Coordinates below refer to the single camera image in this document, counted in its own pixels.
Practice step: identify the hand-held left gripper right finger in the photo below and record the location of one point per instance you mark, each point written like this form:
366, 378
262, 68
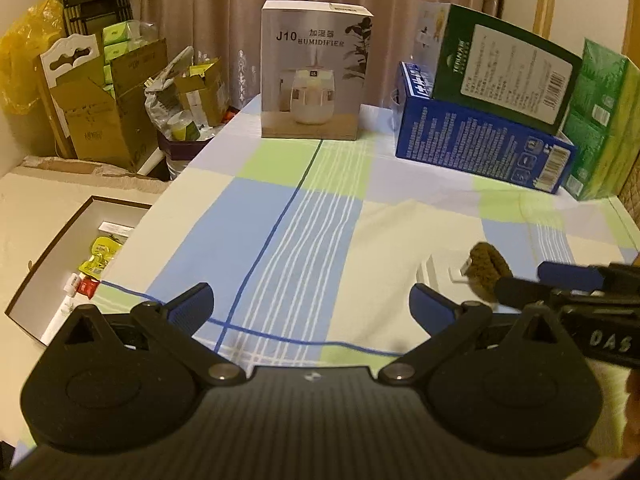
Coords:
431, 307

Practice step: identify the blue product box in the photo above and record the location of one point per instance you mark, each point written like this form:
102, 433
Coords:
465, 145

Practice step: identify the open brown cardboard carton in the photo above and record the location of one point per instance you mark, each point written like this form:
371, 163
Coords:
110, 130

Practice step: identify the red snack packet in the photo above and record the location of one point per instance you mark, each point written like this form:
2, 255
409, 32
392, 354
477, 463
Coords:
89, 287

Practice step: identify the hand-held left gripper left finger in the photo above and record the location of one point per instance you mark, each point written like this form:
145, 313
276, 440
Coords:
192, 306

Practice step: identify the stack of green tissue packets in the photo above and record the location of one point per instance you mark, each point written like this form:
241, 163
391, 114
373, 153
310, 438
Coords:
605, 125

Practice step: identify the flat cardboard sheet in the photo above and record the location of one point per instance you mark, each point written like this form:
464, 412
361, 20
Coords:
75, 167

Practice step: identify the dark folded rack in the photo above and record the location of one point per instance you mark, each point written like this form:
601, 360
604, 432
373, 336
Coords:
95, 0

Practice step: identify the wooden slat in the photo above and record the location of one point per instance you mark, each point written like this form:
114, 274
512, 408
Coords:
545, 12

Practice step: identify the person's right hand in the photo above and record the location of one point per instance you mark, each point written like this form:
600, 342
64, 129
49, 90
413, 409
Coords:
632, 415

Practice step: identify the brown hair scrunchie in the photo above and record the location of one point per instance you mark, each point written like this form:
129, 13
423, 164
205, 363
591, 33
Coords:
485, 270

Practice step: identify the purple storage bin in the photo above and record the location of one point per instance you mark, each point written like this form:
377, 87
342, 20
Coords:
182, 149

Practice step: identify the dark green product box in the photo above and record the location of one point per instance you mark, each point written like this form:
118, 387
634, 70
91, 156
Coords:
500, 70

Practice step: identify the white humidifier box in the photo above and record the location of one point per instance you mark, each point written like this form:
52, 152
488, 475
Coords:
315, 60

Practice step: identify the yellow plastic bag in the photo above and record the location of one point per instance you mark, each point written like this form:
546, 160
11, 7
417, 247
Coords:
25, 60

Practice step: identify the small open cardboard box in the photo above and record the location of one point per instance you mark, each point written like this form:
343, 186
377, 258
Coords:
207, 90

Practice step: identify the shallow cardboard tray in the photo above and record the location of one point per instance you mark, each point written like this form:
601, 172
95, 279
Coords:
50, 270

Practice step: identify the checkered blue green tablecloth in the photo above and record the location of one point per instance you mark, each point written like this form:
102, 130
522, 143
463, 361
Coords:
300, 235

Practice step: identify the small white box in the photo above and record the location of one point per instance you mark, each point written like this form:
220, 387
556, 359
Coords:
440, 272

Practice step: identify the pile of light green packs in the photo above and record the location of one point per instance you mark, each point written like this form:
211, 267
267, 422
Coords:
120, 40

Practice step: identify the yellow snack packet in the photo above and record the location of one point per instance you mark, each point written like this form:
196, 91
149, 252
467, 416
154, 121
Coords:
106, 247
97, 266

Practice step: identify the crumpled clear plastic bag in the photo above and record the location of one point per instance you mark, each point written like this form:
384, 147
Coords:
160, 100

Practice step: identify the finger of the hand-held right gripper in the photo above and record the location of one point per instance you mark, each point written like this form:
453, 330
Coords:
522, 291
570, 274

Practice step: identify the brown patterned curtain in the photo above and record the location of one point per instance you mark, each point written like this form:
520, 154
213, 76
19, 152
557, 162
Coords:
200, 35

